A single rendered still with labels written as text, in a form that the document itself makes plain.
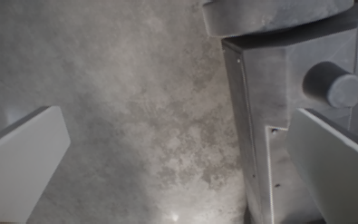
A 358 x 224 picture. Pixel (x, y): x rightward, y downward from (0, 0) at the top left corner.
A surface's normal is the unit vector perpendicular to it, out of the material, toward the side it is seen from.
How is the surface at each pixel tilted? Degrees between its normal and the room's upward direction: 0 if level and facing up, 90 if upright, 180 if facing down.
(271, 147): 0
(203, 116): 0
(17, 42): 0
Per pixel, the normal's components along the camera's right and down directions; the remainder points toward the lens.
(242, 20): -0.62, 0.52
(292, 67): 0.04, 0.43
